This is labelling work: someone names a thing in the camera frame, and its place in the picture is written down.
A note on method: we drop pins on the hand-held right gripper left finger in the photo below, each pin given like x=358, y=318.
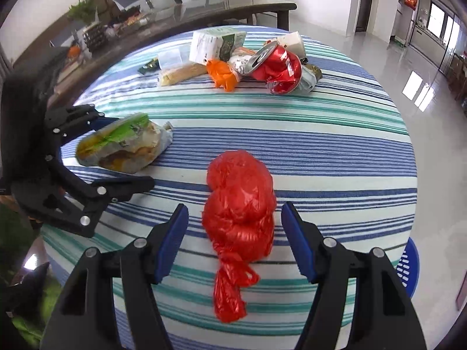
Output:
x=171, y=240

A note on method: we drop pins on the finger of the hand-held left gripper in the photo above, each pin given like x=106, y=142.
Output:
x=127, y=186
x=104, y=122

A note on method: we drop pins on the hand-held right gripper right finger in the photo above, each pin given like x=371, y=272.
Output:
x=297, y=240

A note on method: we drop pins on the green and white food wrapper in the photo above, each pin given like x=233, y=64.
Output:
x=120, y=146

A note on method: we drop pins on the red plastic bag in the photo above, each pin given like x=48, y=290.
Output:
x=237, y=204

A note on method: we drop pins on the blue plastic stool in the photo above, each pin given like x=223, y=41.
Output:
x=410, y=262

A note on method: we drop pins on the gold foil packet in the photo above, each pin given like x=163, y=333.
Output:
x=313, y=71

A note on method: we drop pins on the dark green small wrapper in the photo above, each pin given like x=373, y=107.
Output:
x=147, y=67

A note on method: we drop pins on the black bumpy tray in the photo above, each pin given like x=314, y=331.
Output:
x=94, y=35

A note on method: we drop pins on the yellow noodle packet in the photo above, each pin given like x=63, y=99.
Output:
x=178, y=74

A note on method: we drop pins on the clear plastic container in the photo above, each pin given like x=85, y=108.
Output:
x=169, y=58

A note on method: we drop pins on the striped tablecloth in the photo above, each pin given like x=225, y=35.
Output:
x=292, y=146

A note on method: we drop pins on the green potted plant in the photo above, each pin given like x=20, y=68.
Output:
x=82, y=11

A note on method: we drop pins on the orange plastic bag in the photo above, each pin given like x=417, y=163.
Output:
x=220, y=73

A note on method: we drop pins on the white and green milk carton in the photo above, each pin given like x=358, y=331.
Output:
x=211, y=43

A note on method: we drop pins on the crumpled silver wrapper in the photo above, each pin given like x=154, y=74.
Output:
x=240, y=63

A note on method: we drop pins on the crushed red can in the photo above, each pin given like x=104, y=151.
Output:
x=281, y=67

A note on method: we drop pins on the dark wooden coffee table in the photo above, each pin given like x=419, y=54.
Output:
x=255, y=7

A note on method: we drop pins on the white paper cup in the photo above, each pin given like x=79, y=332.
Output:
x=292, y=43

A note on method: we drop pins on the dark wooden door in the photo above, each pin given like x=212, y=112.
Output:
x=365, y=0

